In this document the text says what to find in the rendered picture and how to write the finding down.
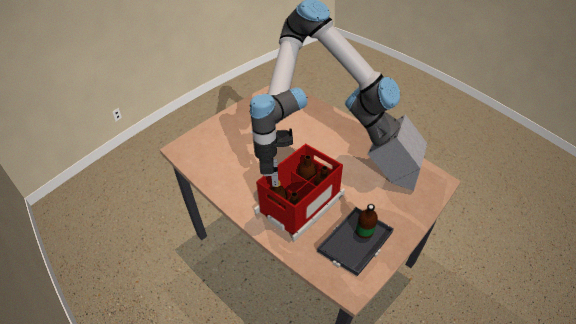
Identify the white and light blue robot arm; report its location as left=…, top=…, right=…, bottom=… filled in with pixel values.
left=250, top=0, right=400, bottom=146

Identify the red crate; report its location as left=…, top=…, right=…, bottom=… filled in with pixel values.
left=256, top=149, right=341, bottom=235

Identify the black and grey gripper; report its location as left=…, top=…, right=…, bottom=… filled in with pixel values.
left=250, top=128, right=293, bottom=186

